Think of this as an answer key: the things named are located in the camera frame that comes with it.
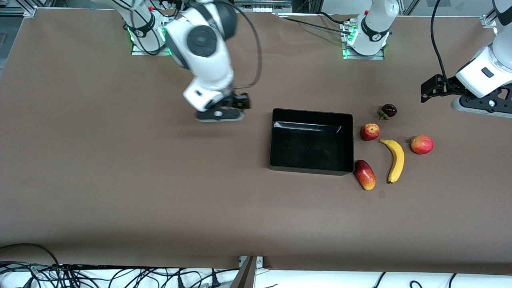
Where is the red yellow apple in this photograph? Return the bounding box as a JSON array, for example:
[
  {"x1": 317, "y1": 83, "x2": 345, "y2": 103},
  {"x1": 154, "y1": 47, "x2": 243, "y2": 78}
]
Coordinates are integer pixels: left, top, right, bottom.
[{"x1": 360, "y1": 123, "x2": 380, "y2": 141}]

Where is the yellow banana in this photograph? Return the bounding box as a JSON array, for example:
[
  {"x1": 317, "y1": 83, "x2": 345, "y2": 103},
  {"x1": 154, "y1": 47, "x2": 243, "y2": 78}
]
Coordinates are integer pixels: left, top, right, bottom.
[{"x1": 379, "y1": 138, "x2": 405, "y2": 184}]

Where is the black rectangular plastic box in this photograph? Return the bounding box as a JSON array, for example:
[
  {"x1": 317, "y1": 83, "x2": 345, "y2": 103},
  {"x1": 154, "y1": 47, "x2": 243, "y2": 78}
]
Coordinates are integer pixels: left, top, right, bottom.
[{"x1": 269, "y1": 108, "x2": 355, "y2": 176}]

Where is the dark purple mangosteen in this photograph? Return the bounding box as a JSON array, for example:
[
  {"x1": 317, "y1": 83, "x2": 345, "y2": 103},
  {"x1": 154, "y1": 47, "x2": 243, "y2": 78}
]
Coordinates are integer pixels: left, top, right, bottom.
[{"x1": 379, "y1": 104, "x2": 398, "y2": 120}]

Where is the red yellow mango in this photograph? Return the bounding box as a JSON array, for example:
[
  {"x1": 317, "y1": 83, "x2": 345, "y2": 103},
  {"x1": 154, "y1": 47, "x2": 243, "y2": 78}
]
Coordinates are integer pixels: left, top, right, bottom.
[{"x1": 354, "y1": 160, "x2": 376, "y2": 191}]

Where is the dark metal beam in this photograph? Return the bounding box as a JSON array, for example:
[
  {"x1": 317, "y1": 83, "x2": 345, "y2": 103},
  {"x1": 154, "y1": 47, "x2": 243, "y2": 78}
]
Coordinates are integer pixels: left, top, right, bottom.
[{"x1": 230, "y1": 256, "x2": 257, "y2": 288}]

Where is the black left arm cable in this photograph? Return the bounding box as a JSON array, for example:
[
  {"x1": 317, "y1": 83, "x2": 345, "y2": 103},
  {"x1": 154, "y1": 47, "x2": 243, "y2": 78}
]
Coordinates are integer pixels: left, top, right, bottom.
[{"x1": 430, "y1": 0, "x2": 456, "y2": 92}]

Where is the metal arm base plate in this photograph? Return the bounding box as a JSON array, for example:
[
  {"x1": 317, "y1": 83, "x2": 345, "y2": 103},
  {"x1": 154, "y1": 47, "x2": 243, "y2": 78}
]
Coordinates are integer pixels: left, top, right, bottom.
[
  {"x1": 131, "y1": 16, "x2": 173, "y2": 56},
  {"x1": 342, "y1": 20, "x2": 385, "y2": 60}
]

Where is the thin black table cable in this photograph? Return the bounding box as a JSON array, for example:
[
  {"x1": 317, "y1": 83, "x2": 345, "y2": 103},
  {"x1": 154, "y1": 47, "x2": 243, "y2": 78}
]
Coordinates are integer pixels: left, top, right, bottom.
[{"x1": 276, "y1": 11, "x2": 356, "y2": 35}]

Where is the silver table edge bracket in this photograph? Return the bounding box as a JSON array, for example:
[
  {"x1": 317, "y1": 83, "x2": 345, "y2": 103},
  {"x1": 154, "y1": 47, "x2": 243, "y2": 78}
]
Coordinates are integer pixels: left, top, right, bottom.
[{"x1": 239, "y1": 256, "x2": 264, "y2": 268}]

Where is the tangled black cable bundle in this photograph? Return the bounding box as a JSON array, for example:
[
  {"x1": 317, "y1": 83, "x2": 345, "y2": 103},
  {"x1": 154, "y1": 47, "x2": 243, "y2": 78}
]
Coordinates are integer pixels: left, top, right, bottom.
[{"x1": 0, "y1": 261, "x2": 240, "y2": 288}]

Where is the black arched floor cable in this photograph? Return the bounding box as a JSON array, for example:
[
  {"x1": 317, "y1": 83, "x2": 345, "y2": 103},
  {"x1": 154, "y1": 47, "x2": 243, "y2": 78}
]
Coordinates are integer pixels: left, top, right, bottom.
[{"x1": 0, "y1": 243, "x2": 60, "y2": 266}]

